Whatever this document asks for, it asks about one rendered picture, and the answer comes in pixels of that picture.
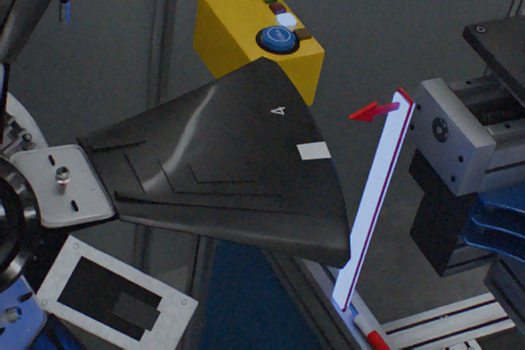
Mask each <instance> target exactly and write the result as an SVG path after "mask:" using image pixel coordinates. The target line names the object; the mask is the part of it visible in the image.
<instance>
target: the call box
mask: <svg viewBox="0 0 525 350"><path fill-rule="evenodd" d="M277 2H282V4H283V5H284V6H285V7H286V9H287V12H286V13H290V14H291V15H292V16H293V17H294V18H295V19H296V24H295V25H288V26H286V28H287V29H288V30H290V31H292V33H293V31H294V30H298V29H302V28H305V27H304V26H303V25H302V24H301V21H300V20H299V19H298V18H297V16H296V15H295V14H294V13H293V12H292V11H291V10H290V9H289V8H288V6H287V5H286V4H285V3H284V1H283V0H277ZM268 5H269V4H265V3H264V1H263V0H199V2H198V10H197V16H196V23H195V31H194V49H195V50H196V51H197V53H198V54H199V55H200V56H201V58H202V59H203V62H204V64H205V65H206V66H207V68H208V69H209V70H210V71H211V73H212V75H213V76H214V78H215V79H218V78H220V77H222V76H223V75H226V74H228V73H230V72H232V71H233V70H237V69H239V68H240V67H242V66H245V65H247V64H249V63H250V62H252V61H255V60H257V58H259V57H260V56H264V57H267V58H270V60H273V61H275V62H276V63H277V64H278V65H279V67H280V68H281V69H282V70H283V71H284V72H285V74H286V75H288V76H289V78H290V79H291V81H292V82H293V83H294V85H295V87H296V88H297V89H298V91H299V92H300V94H301V95H302V97H303V98H304V101H305V102H306V103H307V105H308V106H309V105H311V104H312V103H313V98H314V94H315V91H316V87H317V81H318V77H319V74H320V70H321V67H322V59H323V56H324V50H323V49H322V47H321V46H320V45H319V44H318V42H317V41H316V40H315V39H314V37H313V36H312V38H311V39H307V40H303V41H299V40H298V39H297V37H296V36H295V41H294V46H293V47H292V48H291V49H289V50H284V51H278V50H274V49H271V48H268V47H267V46H265V45H264V44H263V42H262V36H263V30H264V29H266V28H268V27H271V26H282V24H281V23H280V22H279V20H278V19H277V15H274V14H273V13H272V11H271V10H270V9H269V8H268Z"/></svg>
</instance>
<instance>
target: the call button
mask: <svg viewBox="0 0 525 350"><path fill-rule="evenodd" d="M294 41H295V36H294V34H293V33H292V31H290V30H288V29H287V28H286V27H285V26H284V25H283V26H271V27H268V28H266V29H264V30H263V32H262V43H263V44H264V45H265V46H267V47H268V48H271V49H274V50H278V51H284V50H289V49H291V48H292V47H293V46H294Z"/></svg>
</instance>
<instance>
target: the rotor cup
mask: <svg viewBox="0 0 525 350"><path fill-rule="evenodd" d="M40 235H41V211H40V206H39V201H38V199H37V196H36V193H35V191H34V188H33V186H32V184H31V183H30V182H29V180H27V178H26V177H25V175H24V174H23V173H22V172H21V170H20V169H19V168H18V167H17V166H15V165H14V164H13V163H12V162H11V161H8V159H7V158H6V156H5V155H4V153H3V152H2V151H1V150H0V293H2V292H4V291H5V290H6V289H9V288H10V287H11V286H12V285H13V284H14V283H15V282H16V281H17V280H18V279H19V278H20V276H21V275H23V274H24V273H25V271H26V269H27V268H28V266H29V265H30V263H31V261H32V259H33V257H34V254H35V251H36V248H38V246H39V240H40Z"/></svg>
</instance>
